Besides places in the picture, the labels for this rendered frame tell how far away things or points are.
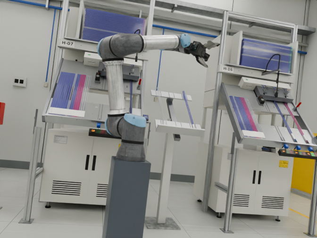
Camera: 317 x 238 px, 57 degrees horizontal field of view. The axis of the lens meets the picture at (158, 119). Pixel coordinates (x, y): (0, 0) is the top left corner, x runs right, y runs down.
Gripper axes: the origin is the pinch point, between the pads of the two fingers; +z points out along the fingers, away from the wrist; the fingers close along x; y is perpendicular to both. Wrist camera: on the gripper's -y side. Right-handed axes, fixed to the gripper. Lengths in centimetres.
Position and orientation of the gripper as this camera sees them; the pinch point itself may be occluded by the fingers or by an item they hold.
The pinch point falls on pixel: (214, 56)
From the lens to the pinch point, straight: 175.7
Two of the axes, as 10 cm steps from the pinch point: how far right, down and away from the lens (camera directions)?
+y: -6.1, -3.0, -7.3
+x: 4.6, -8.9, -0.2
